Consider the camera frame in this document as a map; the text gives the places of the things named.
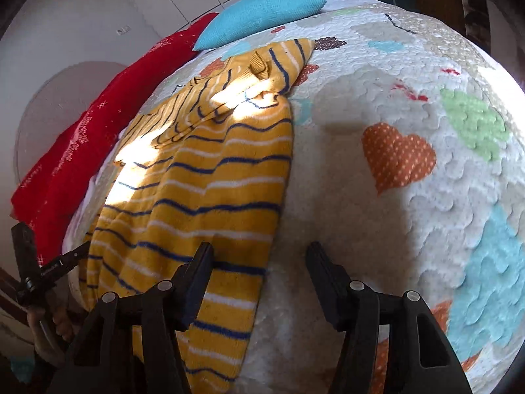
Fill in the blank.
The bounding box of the turquoise knitted pillow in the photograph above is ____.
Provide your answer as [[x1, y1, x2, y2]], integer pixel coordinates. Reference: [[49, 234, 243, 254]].
[[193, 0, 326, 52]]

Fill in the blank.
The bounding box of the yellow striped sweater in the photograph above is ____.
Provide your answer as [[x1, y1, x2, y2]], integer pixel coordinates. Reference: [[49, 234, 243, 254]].
[[78, 38, 316, 392]]

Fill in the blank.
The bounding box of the pale rounded headboard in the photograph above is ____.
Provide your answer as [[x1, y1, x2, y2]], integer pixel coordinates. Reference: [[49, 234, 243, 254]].
[[14, 61, 132, 185]]

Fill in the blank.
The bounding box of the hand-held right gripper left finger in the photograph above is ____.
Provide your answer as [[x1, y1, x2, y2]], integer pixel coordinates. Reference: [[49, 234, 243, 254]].
[[47, 242, 214, 394]]

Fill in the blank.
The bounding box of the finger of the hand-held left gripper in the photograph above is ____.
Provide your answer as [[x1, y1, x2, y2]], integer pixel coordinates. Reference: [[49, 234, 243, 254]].
[[16, 241, 92, 308], [11, 222, 38, 284]]

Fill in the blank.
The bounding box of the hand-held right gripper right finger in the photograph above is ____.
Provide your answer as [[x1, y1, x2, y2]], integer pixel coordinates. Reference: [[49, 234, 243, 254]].
[[305, 241, 472, 394]]

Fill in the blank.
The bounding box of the person's left hand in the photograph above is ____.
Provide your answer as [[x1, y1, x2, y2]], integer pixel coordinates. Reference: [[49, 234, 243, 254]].
[[28, 293, 76, 356]]

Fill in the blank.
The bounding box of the red embroidered pillow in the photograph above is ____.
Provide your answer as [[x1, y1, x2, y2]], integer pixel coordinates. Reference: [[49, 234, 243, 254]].
[[10, 12, 220, 267]]

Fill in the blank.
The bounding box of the heart patterned quilt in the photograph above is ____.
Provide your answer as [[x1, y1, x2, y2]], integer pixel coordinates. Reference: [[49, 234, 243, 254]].
[[61, 0, 525, 394]]

